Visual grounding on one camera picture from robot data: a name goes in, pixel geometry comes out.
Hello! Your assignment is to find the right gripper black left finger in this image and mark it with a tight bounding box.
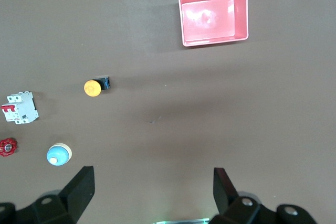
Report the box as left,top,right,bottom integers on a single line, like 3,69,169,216
0,166,96,224

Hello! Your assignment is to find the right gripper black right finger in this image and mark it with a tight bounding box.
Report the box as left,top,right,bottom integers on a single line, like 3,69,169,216
208,167,319,224

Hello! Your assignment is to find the yellow push button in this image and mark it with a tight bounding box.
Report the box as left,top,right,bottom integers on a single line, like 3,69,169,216
83,76,111,98

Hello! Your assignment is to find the blue call bell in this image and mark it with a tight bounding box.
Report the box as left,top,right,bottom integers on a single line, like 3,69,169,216
46,142,73,167

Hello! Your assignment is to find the pink plastic box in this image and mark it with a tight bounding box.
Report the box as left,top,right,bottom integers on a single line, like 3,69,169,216
178,0,249,48

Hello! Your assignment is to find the brass valve red handle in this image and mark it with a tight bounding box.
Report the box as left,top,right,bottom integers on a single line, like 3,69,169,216
0,137,18,157

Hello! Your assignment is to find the white circuit breaker red switch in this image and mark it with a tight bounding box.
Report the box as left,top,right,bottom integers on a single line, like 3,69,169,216
1,91,40,125

